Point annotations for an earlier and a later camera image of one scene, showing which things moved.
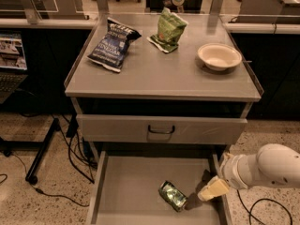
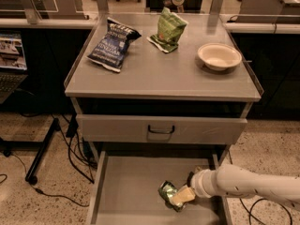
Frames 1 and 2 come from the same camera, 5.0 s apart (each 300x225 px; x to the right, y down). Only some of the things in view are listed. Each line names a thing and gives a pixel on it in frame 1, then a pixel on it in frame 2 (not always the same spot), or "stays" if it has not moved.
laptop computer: x=13 y=67 stays
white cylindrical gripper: x=229 y=171 -> x=200 y=183
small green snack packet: x=172 y=196 stays
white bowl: x=219 y=56 stays
